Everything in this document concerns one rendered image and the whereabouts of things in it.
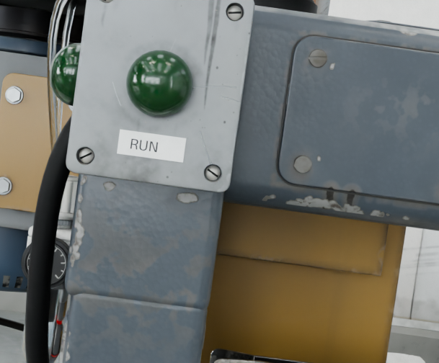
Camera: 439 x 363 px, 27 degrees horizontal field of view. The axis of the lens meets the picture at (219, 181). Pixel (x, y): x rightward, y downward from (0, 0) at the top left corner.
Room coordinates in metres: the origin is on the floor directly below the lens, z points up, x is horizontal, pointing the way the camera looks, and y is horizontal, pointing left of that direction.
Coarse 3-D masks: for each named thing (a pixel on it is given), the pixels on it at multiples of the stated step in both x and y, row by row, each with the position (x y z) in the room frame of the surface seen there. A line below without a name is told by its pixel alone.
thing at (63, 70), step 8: (64, 48) 0.42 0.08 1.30; (72, 48) 0.42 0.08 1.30; (56, 56) 0.42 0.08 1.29; (64, 56) 0.42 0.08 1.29; (72, 56) 0.42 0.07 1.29; (56, 64) 0.42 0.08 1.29; (64, 64) 0.41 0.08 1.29; (72, 64) 0.41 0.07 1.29; (56, 72) 0.42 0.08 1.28; (64, 72) 0.41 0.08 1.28; (72, 72) 0.41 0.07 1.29; (56, 80) 0.42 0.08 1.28; (64, 80) 0.41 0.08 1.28; (72, 80) 0.41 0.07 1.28; (56, 88) 0.42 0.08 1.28; (64, 88) 0.42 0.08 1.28; (72, 88) 0.42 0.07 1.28; (56, 96) 0.43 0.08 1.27; (64, 96) 0.42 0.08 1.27; (72, 96) 0.42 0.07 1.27; (72, 104) 0.42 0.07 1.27
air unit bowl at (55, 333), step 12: (60, 300) 0.67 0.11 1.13; (60, 312) 0.67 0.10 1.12; (48, 324) 0.66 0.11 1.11; (60, 324) 0.67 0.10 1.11; (24, 336) 0.67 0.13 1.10; (48, 336) 0.66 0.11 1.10; (60, 336) 0.67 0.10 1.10; (24, 348) 0.67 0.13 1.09; (48, 348) 0.66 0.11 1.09; (60, 348) 0.67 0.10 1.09
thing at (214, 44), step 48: (96, 0) 0.41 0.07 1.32; (144, 0) 0.41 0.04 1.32; (192, 0) 0.41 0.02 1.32; (240, 0) 0.41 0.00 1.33; (96, 48) 0.41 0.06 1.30; (144, 48) 0.41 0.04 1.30; (192, 48) 0.41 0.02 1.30; (240, 48) 0.41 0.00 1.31; (96, 96) 0.41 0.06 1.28; (192, 96) 0.41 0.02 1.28; (240, 96) 0.41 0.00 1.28; (96, 144) 0.41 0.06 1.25; (192, 144) 0.41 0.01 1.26
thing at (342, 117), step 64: (256, 64) 0.46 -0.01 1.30; (320, 64) 0.46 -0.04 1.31; (384, 64) 0.46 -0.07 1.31; (256, 128) 0.46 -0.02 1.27; (320, 128) 0.46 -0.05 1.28; (384, 128) 0.46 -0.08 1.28; (128, 192) 0.45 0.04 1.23; (192, 192) 0.45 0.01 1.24; (256, 192) 0.46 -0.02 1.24; (320, 192) 0.46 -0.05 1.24; (384, 192) 0.46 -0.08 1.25; (128, 256) 0.45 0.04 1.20; (192, 256) 0.45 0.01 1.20; (64, 320) 0.46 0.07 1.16; (128, 320) 0.45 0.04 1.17; (192, 320) 0.45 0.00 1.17
